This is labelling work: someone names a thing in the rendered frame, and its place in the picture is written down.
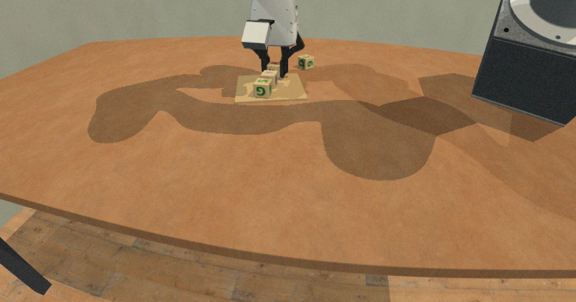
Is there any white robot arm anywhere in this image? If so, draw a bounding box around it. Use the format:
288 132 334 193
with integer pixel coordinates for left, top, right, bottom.
241 0 576 50

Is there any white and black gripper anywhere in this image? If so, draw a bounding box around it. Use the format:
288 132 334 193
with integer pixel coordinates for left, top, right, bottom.
250 0 305 78

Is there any tan flat mat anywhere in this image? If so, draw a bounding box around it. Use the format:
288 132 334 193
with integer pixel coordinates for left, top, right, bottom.
235 73 308 104

